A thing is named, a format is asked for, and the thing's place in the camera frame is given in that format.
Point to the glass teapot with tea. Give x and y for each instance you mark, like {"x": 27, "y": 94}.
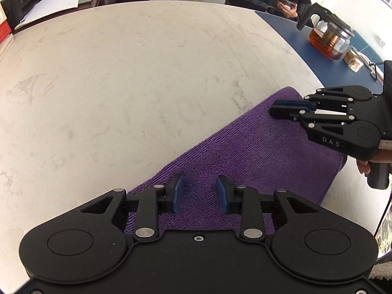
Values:
{"x": 329, "y": 41}

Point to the pink desk calendar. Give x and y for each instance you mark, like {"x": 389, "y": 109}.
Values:
{"x": 4, "y": 30}

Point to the small white box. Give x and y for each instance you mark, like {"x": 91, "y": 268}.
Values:
{"x": 352, "y": 61}

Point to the person's fleece lined jacket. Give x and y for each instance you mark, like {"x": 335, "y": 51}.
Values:
{"x": 382, "y": 271}

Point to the blue mat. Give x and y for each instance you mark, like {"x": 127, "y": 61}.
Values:
{"x": 306, "y": 58}

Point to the person's right hand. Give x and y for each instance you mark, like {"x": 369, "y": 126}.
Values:
{"x": 363, "y": 166}

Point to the black frame eyeglasses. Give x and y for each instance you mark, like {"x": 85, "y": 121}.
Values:
{"x": 374, "y": 71}

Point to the white wall socket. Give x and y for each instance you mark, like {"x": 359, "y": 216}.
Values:
{"x": 379, "y": 40}

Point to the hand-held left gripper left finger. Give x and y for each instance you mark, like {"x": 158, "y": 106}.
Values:
{"x": 177, "y": 194}

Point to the black inkjet printer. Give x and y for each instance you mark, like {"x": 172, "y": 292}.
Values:
{"x": 21, "y": 3}

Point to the purple towel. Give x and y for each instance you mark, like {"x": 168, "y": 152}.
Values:
{"x": 260, "y": 147}

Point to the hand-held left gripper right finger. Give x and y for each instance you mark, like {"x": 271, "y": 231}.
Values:
{"x": 222, "y": 194}

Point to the white paper stack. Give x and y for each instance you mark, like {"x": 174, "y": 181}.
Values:
{"x": 52, "y": 4}

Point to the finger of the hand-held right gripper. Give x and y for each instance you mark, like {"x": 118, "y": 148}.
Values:
{"x": 294, "y": 104}
{"x": 284, "y": 112}

